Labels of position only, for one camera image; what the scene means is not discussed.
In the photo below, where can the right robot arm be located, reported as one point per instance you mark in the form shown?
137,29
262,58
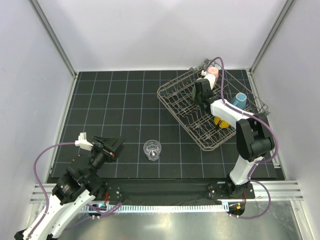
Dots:
253,136

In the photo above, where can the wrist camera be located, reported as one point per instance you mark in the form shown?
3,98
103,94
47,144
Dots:
83,143
210,77

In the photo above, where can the black grid cutting mat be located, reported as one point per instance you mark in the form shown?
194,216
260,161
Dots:
125,103

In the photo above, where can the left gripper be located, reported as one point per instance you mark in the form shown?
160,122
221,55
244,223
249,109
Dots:
111,145

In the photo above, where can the clear drinking glass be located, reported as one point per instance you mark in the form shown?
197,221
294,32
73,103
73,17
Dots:
152,149

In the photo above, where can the blue floral mug white inside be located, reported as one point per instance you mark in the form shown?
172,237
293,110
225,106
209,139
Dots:
239,101

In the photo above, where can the left aluminium frame post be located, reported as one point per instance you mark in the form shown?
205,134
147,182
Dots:
52,35

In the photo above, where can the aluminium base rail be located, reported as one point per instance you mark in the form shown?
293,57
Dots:
279,190

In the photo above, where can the grey wire dish rack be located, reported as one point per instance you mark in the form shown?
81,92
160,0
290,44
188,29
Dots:
176,95

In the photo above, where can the right aluminium frame post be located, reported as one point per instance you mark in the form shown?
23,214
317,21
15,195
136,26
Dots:
280,19

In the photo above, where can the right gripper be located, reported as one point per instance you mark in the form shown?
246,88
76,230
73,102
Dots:
195,97

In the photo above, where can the aluminium frame post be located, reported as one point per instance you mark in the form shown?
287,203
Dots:
52,35
280,19

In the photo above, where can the yellow mug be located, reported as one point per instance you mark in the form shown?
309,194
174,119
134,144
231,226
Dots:
220,123

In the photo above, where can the white slotted cable duct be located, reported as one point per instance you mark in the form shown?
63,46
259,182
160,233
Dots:
140,209

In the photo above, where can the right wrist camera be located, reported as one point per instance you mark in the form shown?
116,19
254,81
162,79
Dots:
210,77

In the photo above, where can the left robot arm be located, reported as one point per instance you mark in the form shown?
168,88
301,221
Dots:
75,189

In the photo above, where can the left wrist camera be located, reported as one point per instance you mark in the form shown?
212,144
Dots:
83,143

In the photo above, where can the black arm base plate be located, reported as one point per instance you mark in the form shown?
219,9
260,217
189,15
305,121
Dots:
175,191

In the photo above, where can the pink faceted mug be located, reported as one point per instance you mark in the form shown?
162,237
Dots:
213,73

